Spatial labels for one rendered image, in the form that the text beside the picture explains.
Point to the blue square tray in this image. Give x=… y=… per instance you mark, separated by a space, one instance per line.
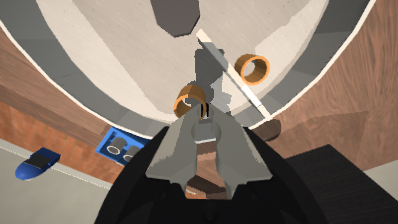
x=102 y=149

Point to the grey metal sleeve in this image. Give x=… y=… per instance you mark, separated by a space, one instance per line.
x=117 y=145
x=131 y=152

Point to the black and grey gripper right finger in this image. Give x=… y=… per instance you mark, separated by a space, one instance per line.
x=244 y=158

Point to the bronze bushing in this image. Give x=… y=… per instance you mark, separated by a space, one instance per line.
x=192 y=91
x=260 y=72

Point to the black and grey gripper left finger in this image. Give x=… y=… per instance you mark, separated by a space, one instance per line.
x=169 y=157

